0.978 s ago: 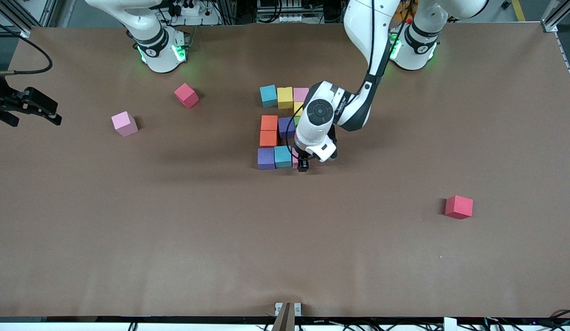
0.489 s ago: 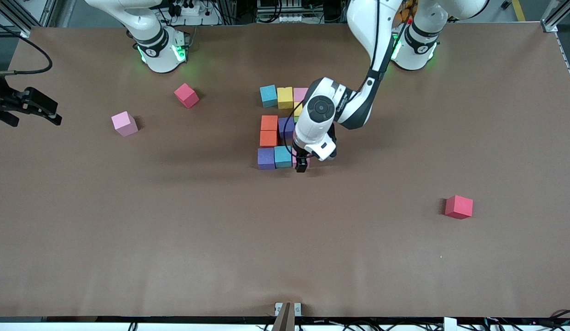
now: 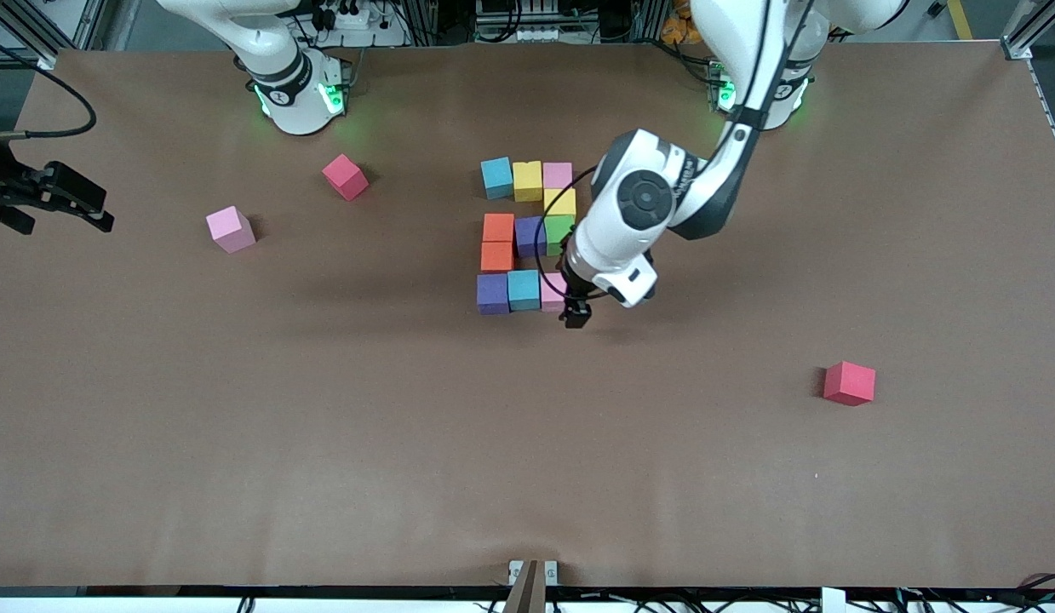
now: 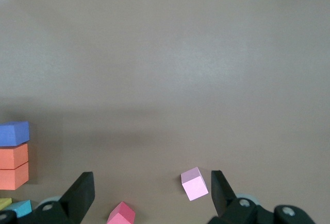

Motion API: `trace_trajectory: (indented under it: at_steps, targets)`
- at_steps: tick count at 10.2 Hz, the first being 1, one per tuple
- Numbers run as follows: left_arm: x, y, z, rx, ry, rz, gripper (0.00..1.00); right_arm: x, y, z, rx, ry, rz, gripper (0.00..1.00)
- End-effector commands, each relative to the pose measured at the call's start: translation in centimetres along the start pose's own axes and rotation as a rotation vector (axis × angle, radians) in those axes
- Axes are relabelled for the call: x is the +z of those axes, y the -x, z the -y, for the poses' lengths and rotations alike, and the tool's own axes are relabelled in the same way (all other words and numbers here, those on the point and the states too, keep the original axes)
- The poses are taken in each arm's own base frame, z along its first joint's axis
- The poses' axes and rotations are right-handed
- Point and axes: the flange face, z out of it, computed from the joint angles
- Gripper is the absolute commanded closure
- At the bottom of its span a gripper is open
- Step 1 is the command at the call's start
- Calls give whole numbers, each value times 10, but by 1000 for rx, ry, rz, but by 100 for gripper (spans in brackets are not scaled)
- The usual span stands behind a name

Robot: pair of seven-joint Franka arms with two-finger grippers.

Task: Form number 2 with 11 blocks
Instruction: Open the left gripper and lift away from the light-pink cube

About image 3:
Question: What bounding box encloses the white slotted power strip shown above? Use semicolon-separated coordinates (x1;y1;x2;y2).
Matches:
476;0;579;43

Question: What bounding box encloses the white power strip with plugs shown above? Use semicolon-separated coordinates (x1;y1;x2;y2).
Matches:
310;0;409;48

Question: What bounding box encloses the brown camera mount with bracket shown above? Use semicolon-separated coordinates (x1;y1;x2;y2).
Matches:
503;559;559;613

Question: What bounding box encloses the aluminium frame profile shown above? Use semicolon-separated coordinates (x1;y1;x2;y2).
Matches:
1000;0;1055;60
0;0;111;71

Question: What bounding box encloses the green foam block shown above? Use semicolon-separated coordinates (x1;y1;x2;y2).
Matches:
544;215;576;256

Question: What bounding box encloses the red foam block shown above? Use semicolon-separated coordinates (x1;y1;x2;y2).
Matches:
823;361;877;407
322;153;370;202

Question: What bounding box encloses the brown table cover sheet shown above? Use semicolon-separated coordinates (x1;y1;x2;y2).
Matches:
0;43;1055;588

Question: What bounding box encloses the silver perforated edge rail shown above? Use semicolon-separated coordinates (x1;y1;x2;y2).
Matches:
1025;58;1055;178

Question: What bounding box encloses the bag of orange items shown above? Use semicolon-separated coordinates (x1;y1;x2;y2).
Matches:
661;0;707;45

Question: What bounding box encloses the blue foam block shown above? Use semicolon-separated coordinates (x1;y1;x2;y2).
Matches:
481;157;515;201
507;269;542;312

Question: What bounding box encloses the purple foam block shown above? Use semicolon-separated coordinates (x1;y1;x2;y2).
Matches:
477;273;511;316
514;215;548;258

